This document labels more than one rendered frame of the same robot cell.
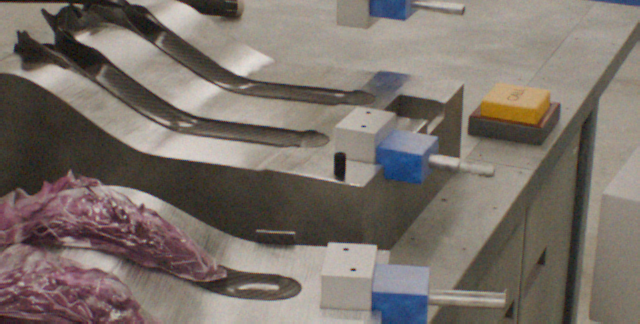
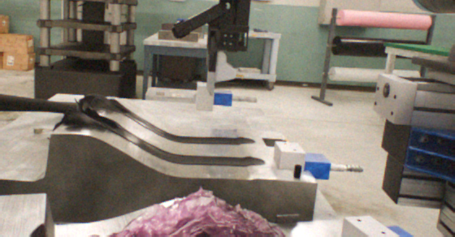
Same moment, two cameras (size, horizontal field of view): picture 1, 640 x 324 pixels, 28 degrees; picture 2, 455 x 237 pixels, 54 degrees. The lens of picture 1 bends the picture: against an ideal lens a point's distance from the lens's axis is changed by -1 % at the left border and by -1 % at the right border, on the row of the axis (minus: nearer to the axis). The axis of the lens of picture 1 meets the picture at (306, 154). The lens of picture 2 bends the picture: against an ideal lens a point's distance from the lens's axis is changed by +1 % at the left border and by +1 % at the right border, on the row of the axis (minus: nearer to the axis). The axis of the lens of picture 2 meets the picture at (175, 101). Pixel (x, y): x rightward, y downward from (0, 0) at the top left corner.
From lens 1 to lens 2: 64 cm
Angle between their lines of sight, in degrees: 25
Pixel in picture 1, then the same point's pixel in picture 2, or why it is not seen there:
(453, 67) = not seen: hidden behind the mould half
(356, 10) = (207, 102)
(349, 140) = (289, 158)
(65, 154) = (113, 183)
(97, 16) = (96, 104)
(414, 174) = (326, 174)
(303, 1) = not seen: hidden behind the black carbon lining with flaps
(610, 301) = not seen: outside the picture
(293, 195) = (271, 192)
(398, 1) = (228, 96)
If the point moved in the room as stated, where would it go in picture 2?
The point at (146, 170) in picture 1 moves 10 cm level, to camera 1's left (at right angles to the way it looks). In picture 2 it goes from (172, 187) to (101, 194)
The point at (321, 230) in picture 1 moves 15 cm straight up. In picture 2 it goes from (288, 211) to (301, 107)
